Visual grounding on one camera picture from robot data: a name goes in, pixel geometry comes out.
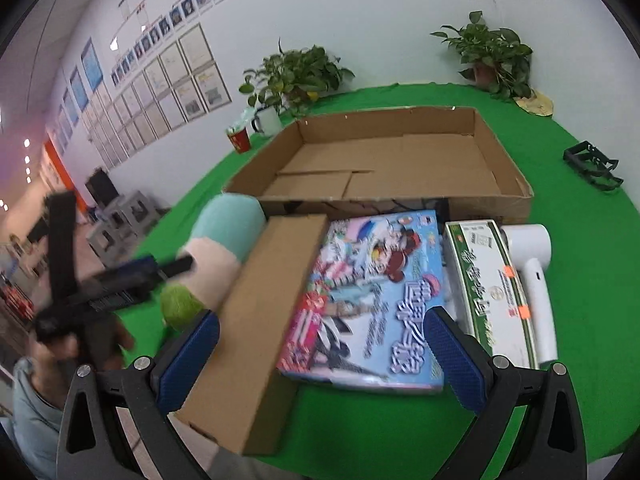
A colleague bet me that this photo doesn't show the white hair dryer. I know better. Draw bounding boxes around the white hair dryer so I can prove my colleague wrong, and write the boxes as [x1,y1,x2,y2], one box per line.
[447,223,558,365]

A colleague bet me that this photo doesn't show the grey plastic stools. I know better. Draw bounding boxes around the grey plastic stools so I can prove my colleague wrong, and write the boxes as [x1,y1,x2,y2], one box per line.
[87,191,162,262]

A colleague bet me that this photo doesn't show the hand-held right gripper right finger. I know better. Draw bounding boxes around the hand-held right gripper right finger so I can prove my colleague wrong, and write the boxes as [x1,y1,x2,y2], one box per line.
[425,306,588,480]

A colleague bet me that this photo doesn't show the yellow withered leaf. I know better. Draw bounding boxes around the yellow withered leaf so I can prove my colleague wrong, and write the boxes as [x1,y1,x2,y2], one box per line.
[515,89,555,118]

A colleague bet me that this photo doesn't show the teal and pink plush toy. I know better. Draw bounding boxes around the teal and pink plush toy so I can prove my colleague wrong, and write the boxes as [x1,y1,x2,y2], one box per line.
[160,192,267,332]

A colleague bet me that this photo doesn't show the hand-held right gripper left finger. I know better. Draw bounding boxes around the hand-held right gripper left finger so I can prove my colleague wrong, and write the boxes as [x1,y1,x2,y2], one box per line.
[56,310,221,480]

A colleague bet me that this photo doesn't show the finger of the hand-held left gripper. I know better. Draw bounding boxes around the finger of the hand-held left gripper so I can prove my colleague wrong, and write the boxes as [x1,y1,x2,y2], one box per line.
[75,280,157,315]
[97,255,195,287]

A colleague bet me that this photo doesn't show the green plant in brown pot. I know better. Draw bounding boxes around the green plant in brown pot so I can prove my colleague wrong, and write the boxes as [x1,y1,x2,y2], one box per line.
[430,10,536,103]

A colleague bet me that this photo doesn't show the red paper cup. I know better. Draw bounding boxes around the red paper cup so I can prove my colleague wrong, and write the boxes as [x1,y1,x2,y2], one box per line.
[226,122,252,154]

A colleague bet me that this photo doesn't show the colourful cartoon game box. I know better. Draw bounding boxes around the colourful cartoon game box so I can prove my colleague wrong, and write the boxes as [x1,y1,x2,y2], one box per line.
[276,210,446,395]

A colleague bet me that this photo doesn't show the long brown cardboard box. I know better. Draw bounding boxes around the long brown cardboard box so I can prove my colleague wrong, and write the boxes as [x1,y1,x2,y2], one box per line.
[172,213,331,456]

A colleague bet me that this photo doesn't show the large cardboard box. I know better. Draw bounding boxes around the large cardboard box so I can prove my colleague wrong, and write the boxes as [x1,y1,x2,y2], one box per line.
[224,106,535,226]

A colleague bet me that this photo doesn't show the green table cloth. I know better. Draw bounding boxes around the green table cloth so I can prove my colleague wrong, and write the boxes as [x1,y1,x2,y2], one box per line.
[112,84,640,471]

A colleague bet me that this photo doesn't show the white enamel mug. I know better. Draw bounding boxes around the white enamel mug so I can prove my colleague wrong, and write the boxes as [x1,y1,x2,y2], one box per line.
[251,106,283,137]

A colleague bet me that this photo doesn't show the green and white carton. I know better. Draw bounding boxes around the green and white carton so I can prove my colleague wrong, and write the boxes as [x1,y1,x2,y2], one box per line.
[444,220,541,371]

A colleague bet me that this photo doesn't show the row of blue posters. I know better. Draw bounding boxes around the row of blue posters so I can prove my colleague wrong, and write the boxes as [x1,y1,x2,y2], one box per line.
[56,37,104,133]

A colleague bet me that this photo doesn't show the bushy potted green plant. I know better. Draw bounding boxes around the bushy potted green plant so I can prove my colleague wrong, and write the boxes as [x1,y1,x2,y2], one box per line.
[239,37,356,118]

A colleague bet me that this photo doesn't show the black folding stand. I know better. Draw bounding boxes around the black folding stand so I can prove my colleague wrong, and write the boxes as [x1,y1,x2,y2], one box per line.
[562,141,625,192]

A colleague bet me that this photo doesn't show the person's left hand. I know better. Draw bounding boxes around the person's left hand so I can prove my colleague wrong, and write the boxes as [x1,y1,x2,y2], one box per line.
[45,310,136,368]

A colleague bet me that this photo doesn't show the wall of framed certificates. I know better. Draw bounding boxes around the wall of framed certificates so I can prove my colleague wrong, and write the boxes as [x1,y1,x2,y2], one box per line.
[85,22,233,171]

